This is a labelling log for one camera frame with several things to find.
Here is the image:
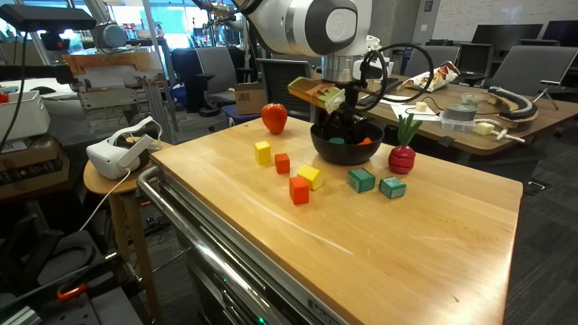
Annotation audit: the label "steel cart handle bar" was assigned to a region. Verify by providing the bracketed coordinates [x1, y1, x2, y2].
[137, 169, 289, 325]

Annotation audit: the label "green octagonal wooden block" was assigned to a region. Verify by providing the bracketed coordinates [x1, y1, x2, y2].
[327, 138, 345, 145]

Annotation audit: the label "wooden office desk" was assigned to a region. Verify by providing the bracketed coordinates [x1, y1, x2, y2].
[370, 86, 578, 156]

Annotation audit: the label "white paper sheets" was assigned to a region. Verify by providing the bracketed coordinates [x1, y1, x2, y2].
[385, 96, 441, 122]

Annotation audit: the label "orange wooden block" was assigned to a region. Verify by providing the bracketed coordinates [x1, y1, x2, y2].
[274, 154, 291, 176]

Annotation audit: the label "grey curved headband device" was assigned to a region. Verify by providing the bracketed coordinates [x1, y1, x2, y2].
[488, 87, 538, 122]

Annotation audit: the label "grey office chair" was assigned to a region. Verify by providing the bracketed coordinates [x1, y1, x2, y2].
[488, 46, 578, 100]

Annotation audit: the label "red wooden block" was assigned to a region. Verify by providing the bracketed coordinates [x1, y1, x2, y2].
[289, 178, 309, 207]

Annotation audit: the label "teal wooden cube block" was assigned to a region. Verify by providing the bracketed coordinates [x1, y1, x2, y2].
[347, 169, 376, 194]

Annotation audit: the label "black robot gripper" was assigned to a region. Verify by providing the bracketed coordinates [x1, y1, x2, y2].
[316, 86, 357, 140]

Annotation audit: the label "red toy radish green leaves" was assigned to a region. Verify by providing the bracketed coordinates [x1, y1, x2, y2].
[388, 115, 421, 176]

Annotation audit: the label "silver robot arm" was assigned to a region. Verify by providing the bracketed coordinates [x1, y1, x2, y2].
[229, 0, 377, 142]

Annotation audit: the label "white VR headset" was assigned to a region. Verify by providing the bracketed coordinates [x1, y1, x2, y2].
[87, 116, 162, 180]

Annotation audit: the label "red apple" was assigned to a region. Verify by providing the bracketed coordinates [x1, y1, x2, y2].
[260, 104, 287, 136]

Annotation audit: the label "yellow wooden cube block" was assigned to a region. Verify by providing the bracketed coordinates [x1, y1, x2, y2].
[253, 142, 273, 165]

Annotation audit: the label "teal wooden rectangular block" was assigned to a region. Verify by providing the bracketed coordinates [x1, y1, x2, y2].
[379, 178, 406, 199]

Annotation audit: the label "black bowl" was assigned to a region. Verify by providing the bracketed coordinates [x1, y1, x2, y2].
[311, 122, 385, 167]

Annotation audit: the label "small orange wooden cube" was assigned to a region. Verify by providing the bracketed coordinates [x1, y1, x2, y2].
[359, 138, 374, 147]

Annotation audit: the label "snack chips bag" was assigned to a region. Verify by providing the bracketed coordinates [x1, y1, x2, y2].
[403, 62, 460, 93]

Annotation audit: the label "round wooden stool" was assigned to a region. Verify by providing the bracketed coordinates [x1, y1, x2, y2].
[83, 163, 162, 325]

